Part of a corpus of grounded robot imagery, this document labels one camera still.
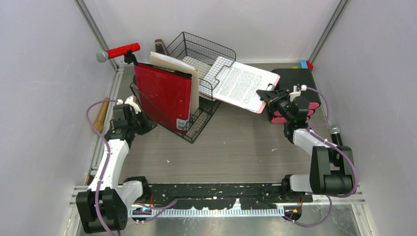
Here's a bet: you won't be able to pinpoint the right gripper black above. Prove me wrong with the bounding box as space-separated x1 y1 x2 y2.
256 88 294 122

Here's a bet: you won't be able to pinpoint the black pink drawer cabinet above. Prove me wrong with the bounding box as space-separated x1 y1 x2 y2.
271 68 322 121

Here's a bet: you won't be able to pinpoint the red notebook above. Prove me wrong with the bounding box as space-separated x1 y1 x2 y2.
134 63 191 133

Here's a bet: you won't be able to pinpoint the pink clipboard with paper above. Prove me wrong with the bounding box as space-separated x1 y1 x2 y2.
212 62 280 114

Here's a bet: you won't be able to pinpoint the beige folder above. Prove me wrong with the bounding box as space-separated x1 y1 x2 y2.
149 52 199 115

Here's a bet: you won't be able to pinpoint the black wire mesh organizer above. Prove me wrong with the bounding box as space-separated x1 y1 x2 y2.
125 32 236 143

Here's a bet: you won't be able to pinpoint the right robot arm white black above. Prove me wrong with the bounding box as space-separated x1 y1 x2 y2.
257 87 357 202

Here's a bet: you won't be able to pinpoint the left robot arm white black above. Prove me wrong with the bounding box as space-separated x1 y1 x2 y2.
75 102 153 236

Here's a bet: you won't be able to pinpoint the colourful toy blocks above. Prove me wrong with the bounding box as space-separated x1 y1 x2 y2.
292 60 314 70

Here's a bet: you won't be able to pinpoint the wooden stick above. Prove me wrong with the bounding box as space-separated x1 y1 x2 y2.
93 101 109 132

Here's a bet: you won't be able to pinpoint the black microphone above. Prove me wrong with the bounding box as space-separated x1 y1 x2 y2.
329 125 343 146

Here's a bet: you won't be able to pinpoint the black stand in organizer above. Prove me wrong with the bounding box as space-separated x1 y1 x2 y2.
124 50 138 66

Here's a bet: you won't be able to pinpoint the white grid clipboard in tray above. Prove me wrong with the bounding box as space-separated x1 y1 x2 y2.
183 56 235 101

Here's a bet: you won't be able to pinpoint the brown object behind organizer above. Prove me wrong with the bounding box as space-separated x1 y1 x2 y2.
154 39 169 55

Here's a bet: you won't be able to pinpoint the red glitter microphone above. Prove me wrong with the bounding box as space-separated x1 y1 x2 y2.
95 43 141 62

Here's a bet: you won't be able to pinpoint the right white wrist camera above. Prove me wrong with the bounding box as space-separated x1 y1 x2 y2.
289 85 307 102

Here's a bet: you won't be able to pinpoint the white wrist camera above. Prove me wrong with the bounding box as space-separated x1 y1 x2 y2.
124 95 142 114
289 85 307 102

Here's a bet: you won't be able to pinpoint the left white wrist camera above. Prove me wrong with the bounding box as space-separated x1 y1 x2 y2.
124 95 142 114

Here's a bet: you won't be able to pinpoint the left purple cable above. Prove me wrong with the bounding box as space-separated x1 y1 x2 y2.
86 100 178 236

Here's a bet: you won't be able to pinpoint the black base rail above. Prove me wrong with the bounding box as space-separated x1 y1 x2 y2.
137 183 312 210

